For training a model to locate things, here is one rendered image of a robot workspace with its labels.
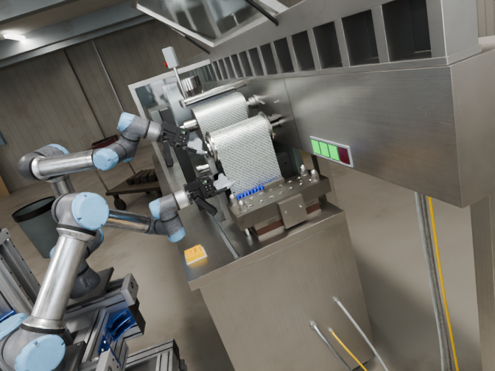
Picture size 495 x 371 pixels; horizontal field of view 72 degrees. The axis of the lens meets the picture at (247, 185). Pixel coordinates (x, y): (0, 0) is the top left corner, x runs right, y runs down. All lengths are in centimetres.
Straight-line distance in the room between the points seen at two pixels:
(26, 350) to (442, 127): 115
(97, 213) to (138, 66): 911
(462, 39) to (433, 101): 12
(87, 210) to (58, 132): 971
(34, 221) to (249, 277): 375
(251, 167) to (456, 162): 87
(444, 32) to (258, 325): 116
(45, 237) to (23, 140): 660
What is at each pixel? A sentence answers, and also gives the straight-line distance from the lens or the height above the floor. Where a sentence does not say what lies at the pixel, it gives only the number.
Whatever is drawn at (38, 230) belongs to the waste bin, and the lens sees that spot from 484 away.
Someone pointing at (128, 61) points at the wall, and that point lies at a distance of 1022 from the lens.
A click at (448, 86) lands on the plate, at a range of 77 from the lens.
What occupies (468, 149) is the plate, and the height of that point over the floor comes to 126.
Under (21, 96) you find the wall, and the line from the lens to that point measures 1102.
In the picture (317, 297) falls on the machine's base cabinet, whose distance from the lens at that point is 152.
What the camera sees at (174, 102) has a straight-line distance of 240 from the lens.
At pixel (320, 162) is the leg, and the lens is 175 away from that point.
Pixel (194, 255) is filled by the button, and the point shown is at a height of 92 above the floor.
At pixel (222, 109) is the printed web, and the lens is 164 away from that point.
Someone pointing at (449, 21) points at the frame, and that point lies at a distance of 77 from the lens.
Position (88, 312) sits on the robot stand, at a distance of 181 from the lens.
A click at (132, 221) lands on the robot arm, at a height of 110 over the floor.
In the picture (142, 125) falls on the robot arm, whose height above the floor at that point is 144.
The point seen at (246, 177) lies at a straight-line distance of 146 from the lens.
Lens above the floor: 157
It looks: 20 degrees down
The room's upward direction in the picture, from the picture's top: 18 degrees counter-clockwise
